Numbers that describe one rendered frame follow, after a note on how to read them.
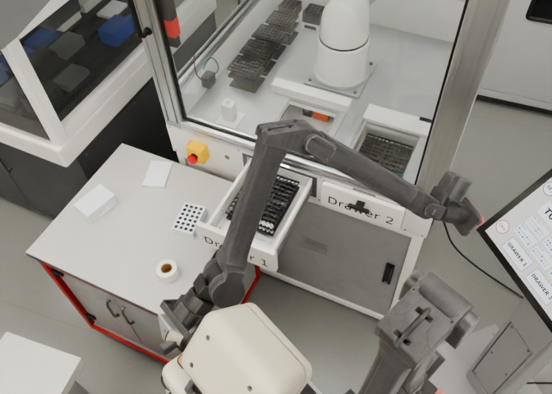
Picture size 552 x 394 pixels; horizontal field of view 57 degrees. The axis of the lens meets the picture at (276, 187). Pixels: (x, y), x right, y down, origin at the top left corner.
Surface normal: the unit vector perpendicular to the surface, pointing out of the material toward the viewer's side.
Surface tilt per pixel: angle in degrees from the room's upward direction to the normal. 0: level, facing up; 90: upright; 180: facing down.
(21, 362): 0
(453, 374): 3
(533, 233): 50
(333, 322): 0
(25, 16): 90
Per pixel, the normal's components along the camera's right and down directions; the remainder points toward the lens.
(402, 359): -0.75, 0.43
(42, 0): 0.90, 0.32
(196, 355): -0.58, -0.03
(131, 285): -0.04, -0.62
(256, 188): 0.26, 0.40
